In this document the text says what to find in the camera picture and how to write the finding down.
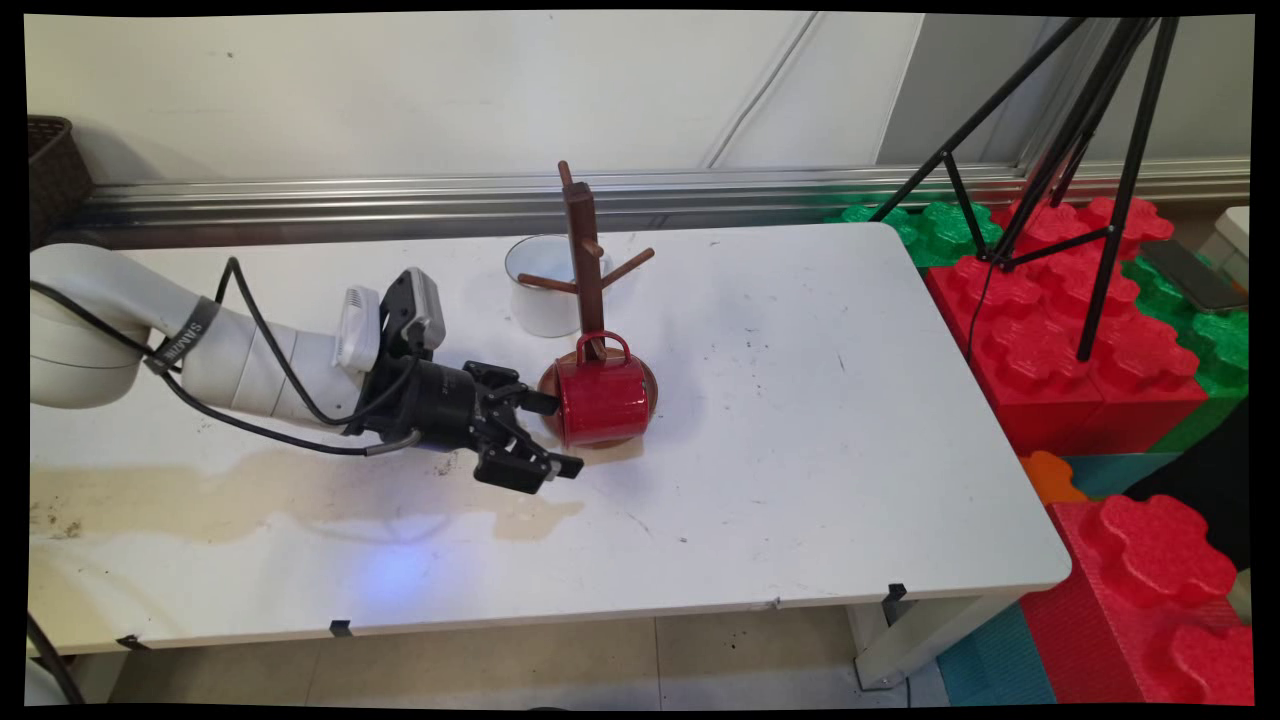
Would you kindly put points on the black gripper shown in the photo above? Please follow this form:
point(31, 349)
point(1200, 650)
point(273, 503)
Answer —
point(440, 405)

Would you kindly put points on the red enamel mug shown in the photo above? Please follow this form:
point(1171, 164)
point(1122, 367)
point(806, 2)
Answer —
point(602, 398)

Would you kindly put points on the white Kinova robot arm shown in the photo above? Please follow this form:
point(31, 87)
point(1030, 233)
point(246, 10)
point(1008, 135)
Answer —
point(120, 330)

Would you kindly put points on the white enamel mug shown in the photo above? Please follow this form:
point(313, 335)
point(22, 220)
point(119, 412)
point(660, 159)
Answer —
point(540, 300)

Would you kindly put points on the brown wooden mug tree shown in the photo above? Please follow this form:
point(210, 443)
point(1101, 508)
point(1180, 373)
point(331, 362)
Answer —
point(581, 250)

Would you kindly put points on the black tape strip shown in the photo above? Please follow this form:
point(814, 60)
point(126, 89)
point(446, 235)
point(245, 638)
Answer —
point(893, 600)
point(341, 628)
point(131, 642)

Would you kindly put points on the white table leg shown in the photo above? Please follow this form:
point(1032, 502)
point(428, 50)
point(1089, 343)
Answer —
point(910, 640)

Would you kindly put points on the green foam block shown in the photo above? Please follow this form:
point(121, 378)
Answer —
point(940, 228)
point(1215, 350)

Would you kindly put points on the teal foam mat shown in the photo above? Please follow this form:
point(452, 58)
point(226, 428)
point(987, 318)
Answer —
point(995, 665)

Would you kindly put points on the orange foam piece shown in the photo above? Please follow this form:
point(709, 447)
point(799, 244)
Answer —
point(1050, 476)

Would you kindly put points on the dark wicker basket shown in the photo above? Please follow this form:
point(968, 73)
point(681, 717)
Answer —
point(55, 170)

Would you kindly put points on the large red foam block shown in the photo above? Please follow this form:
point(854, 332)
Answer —
point(1050, 340)

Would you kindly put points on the black tripod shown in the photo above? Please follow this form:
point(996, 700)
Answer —
point(1090, 120)

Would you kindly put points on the red foam block flower studs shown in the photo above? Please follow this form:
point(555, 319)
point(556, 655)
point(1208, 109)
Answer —
point(1150, 600)

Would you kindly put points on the black smartphone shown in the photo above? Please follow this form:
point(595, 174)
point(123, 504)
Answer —
point(1192, 276)

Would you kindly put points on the white grey wrist camera box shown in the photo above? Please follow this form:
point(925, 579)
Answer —
point(390, 315)

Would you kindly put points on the silver metal wall rail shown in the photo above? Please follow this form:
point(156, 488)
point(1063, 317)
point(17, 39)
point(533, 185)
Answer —
point(700, 195)

